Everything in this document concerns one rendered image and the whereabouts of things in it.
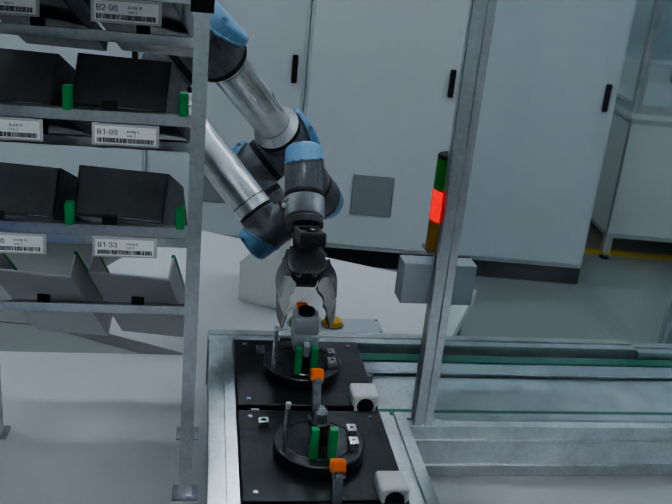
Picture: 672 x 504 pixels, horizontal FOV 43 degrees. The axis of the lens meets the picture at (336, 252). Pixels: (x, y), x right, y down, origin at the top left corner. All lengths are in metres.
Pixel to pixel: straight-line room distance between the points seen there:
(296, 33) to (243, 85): 2.54
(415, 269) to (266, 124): 0.72
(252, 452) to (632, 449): 0.69
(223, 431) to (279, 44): 3.18
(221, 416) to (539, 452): 0.55
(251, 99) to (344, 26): 2.52
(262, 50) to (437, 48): 0.88
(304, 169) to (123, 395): 0.55
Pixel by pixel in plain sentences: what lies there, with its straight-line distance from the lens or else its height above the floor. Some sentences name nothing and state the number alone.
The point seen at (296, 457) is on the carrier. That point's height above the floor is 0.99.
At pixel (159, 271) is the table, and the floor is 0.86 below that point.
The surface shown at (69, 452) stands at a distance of 1.54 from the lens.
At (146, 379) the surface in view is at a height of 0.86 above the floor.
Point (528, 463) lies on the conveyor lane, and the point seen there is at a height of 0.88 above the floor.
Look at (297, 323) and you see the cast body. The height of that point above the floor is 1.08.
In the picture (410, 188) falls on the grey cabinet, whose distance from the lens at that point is 4.57.
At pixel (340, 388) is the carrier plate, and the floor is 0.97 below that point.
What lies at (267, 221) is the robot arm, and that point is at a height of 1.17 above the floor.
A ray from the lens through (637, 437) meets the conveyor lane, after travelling 1.62.
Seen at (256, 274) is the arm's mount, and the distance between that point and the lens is 2.05.
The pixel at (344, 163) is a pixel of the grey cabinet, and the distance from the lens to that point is 4.51.
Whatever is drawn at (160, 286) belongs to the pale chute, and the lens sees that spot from 1.39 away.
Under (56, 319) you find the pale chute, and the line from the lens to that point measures 1.59.
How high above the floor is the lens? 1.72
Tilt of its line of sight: 21 degrees down
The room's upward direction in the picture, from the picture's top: 6 degrees clockwise
